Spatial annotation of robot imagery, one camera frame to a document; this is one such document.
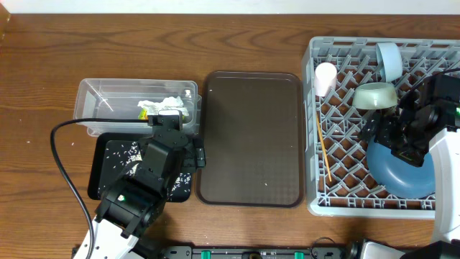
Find pink cup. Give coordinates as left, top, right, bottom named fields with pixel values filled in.
left=313, top=62, right=337, bottom=97

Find grey dishwasher rack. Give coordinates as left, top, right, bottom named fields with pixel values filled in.
left=302, top=37, right=459, bottom=219

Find clear plastic bin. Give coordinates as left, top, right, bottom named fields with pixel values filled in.
left=73, top=78, right=201, bottom=136

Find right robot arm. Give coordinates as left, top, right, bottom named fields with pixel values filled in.
left=359, top=70, right=459, bottom=258

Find brown serving tray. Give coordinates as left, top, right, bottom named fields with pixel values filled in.
left=196, top=71, right=305, bottom=208

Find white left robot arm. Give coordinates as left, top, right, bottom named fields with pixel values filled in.
left=75, top=110, right=206, bottom=258

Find pandan snack wrapper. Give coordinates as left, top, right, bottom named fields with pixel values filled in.
left=138, top=107, right=190, bottom=119

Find light blue bowl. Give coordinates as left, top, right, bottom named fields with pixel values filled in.
left=376, top=42, right=403, bottom=83

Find white tissue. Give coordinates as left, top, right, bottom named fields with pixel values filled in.
left=137, top=96, right=187, bottom=109

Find black tray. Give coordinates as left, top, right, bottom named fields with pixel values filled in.
left=88, top=132, right=199, bottom=202

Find wooden chopstick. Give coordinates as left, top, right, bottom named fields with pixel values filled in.
left=316, top=112, right=332, bottom=182

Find rice grains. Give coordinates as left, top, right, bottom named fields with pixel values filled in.
left=100, top=140, right=192, bottom=199

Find light green bowl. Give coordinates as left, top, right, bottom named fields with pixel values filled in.
left=352, top=82, right=398, bottom=110

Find dark blue plate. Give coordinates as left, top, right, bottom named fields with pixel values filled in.
left=366, top=138, right=436, bottom=199

